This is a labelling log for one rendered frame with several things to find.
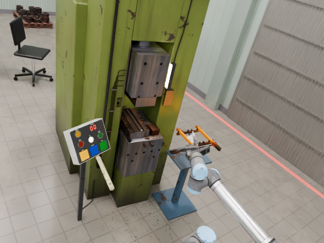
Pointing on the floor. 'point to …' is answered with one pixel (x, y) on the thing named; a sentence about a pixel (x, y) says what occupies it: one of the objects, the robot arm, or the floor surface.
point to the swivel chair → (27, 50)
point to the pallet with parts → (33, 17)
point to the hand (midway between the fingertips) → (194, 140)
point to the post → (81, 191)
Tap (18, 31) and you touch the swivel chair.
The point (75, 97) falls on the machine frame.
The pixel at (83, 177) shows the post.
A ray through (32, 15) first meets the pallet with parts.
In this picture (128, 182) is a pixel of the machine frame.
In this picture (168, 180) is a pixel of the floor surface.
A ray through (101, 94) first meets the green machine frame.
